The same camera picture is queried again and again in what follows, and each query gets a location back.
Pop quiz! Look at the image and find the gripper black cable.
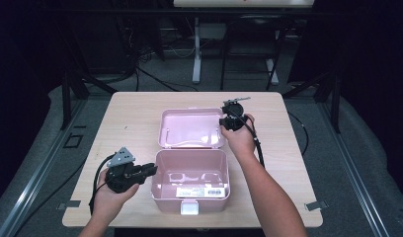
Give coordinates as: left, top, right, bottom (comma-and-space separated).
89, 154, 117, 215
233, 110, 266, 168

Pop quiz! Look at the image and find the black frame strut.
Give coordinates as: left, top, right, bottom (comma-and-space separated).
59, 70, 119, 130
282, 70, 342, 134

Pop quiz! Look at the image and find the metal floor rail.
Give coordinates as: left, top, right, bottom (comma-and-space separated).
317, 102, 391, 237
0, 98, 89, 237

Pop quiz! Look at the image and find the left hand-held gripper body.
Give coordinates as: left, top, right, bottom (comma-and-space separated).
105, 146, 146, 194

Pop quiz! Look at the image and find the black floor cable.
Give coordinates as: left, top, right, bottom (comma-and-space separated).
13, 157, 89, 237
287, 112, 310, 156
134, 65, 199, 93

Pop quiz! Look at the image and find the white desk leg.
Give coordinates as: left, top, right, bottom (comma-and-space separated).
192, 17, 202, 85
266, 58, 280, 86

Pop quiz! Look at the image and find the pink storage box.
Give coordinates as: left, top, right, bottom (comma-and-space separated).
150, 108, 231, 215

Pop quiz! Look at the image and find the white box under desk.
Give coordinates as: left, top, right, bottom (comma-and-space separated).
199, 23, 227, 40

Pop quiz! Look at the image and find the black chair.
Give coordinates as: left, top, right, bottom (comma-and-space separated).
219, 14, 289, 92

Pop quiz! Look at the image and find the person's right hand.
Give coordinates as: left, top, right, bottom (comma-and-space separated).
220, 113, 259, 159

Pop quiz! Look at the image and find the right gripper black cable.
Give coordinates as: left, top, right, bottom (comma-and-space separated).
233, 110, 266, 168

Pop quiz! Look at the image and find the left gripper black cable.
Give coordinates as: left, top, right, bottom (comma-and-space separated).
89, 154, 117, 215

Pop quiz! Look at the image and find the person's left hand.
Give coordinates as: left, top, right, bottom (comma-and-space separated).
92, 169, 140, 223

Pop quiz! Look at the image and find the grey tape strip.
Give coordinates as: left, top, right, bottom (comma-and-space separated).
304, 200, 330, 211
56, 199, 82, 210

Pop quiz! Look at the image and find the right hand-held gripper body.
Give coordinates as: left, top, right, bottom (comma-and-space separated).
218, 96, 252, 132

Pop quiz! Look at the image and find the white desk top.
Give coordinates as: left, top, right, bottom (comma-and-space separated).
173, 0, 317, 8

